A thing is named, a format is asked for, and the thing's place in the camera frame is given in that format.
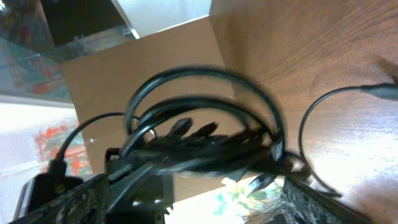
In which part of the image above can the black cable bundle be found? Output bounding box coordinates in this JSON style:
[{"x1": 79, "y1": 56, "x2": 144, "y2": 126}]
[{"x1": 119, "y1": 65, "x2": 398, "y2": 198}]

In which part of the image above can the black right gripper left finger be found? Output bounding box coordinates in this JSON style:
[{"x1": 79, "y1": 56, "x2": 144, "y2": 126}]
[{"x1": 12, "y1": 174, "x2": 109, "y2": 224}]

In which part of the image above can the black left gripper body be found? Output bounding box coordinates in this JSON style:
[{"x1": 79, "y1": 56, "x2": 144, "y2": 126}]
[{"x1": 104, "y1": 147, "x2": 174, "y2": 224}]

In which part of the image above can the black left camera cable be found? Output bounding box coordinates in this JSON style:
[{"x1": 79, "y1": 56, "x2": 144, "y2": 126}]
[{"x1": 46, "y1": 111, "x2": 141, "y2": 175}]

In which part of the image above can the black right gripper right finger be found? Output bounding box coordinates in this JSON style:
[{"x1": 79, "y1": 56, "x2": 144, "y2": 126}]
[{"x1": 244, "y1": 177, "x2": 372, "y2": 224}]

